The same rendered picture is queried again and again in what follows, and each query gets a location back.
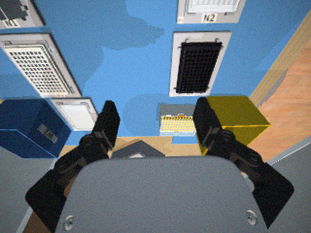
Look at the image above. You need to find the yellow open-top bin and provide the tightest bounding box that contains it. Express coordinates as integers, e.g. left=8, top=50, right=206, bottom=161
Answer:
left=207, top=96, right=271, bottom=146

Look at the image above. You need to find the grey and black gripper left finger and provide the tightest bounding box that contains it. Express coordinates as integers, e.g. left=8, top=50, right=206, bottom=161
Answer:
left=25, top=100, right=121, bottom=233

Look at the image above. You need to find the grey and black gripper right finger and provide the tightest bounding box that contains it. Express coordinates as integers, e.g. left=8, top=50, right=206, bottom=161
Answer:
left=192, top=97, right=294, bottom=229

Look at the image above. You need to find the blue bench mat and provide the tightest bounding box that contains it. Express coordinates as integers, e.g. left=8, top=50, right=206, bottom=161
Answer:
left=0, top=0, right=311, bottom=146

